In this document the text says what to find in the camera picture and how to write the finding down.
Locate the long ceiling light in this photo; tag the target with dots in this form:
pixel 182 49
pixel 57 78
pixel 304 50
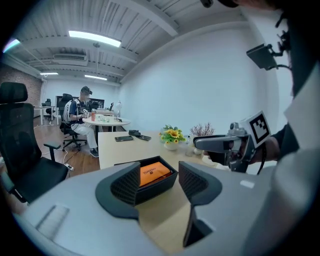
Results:
pixel 49 74
pixel 11 45
pixel 95 38
pixel 95 77

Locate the black head-mounted camera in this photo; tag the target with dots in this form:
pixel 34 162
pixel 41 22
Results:
pixel 261 56

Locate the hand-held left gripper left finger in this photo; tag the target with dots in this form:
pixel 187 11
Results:
pixel 75 212

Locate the clear glass cup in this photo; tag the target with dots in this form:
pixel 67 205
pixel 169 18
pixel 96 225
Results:
pixel 189 150

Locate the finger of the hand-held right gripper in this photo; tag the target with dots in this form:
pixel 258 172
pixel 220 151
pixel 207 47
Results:
pixel 218 157
pixel 215 143

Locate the black flat device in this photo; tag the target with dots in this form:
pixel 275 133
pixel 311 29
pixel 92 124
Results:
pixel 144 137

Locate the orange bottle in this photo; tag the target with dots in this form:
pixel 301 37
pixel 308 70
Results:
pixel 93 116

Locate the round white table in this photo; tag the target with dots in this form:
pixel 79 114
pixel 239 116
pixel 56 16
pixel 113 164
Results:
pixel 107 122

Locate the orange tissue packet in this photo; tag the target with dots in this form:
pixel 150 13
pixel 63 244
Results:
pixel 155 173

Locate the black pouch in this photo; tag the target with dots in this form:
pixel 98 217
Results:
pixel 134 132

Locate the sunflowers in white pot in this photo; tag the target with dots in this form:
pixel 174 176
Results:
pixel 172 136

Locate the black rectangular container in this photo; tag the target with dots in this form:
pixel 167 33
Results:
pixel 160 186

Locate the black mesh office chair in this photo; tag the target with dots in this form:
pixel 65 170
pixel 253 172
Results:
pixel 22 155

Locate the ceiling air conditioner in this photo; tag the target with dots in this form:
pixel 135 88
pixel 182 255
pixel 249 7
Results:
pixel 71 60

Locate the black smartphone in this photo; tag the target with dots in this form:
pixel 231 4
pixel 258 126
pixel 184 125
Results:
pixel 124 138

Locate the pink dried plant in vase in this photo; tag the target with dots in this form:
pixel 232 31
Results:
pixel 202 130

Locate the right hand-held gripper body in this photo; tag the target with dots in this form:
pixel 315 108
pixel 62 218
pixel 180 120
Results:
pixel 257 127

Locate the person's torso in grey shirt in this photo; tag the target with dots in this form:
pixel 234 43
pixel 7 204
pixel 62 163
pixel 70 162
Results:
pixel 300 200

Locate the black monitor row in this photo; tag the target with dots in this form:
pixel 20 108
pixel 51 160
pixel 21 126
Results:
pixel 98 103

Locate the small black office chair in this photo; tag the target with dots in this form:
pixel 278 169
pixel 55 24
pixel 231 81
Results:
pixel 48 107

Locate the person's right forearm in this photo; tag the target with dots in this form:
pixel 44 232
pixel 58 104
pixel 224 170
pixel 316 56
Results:
pixel 273 150

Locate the black office chair with headrest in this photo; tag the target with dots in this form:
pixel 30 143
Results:
pixel 66 125

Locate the white power strip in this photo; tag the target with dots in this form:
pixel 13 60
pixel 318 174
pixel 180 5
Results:
pixel 69 167

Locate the white desk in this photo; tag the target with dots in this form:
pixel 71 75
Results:
pixel 43 107

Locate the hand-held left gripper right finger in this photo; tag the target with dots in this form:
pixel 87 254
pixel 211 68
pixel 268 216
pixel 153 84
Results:
pixel 225 207

